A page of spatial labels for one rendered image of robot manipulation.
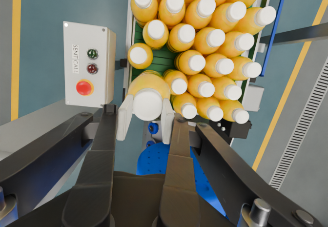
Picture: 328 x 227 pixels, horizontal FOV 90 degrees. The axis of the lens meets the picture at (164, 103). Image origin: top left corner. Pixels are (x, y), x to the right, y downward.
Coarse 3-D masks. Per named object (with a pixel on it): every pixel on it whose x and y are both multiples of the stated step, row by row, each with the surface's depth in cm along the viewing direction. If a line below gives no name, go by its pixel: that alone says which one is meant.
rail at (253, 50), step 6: (264, 0) 51; (264, 6) 51; (258, 36) 53; (258, 42) 53; (252, 48) 55; (252, 54) 55; (252, 60) 54; (246, 84) 56; (246, 90) 57; (240, 102) 59
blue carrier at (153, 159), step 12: (156, 144) 58; (168, 144) 60; (144, 156) 51; (156, 156) 51; (192, 156) 54; (144, 168) 45; (156, 168) 46; (204, 180) 43; (204, 192) 39; (216, 204) 38
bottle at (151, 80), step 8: (144, 72) 32; (152, 72) 31; (136, 80) 25; (144, 80) 24; (152, 80) 24; (160, 80) 26; (128, 88) 26; (136, 88) 24; (144, 88) 22; (152, 88) 22; (160, 88) 24; (168, 88) 27; (160, 96) 23; (168, 96) 26
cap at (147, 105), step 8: (136, 96) 20; (144, 96) 20; (152, 96) 20; (136, 104) 21; (144, 104) 21; (152, 104) 21; (160, 104) 21; (136, 112) 21; (144, 112) 21; (152, 112) 21; (160, 112) 21; (144, 120) 21
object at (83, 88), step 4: (80, 84) 40; (84, 84) 40; (88, 84) 40; (76, 88) 41; (80, 88) 40; (84, 88) 41; (88, 88) 41; (80, 92) 41; (84, 92) 41; (88, 92) 41
